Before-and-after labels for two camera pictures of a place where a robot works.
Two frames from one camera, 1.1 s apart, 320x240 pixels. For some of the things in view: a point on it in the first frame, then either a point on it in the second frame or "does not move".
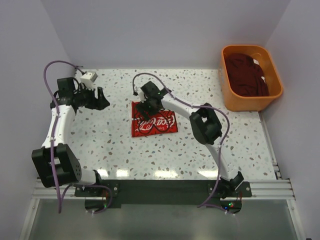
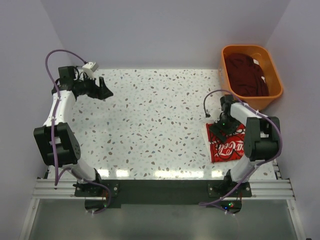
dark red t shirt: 245,77 does not move
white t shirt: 159,122 -> 232,148
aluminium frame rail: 275,188 does not move
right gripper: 146,107 -> 225,127
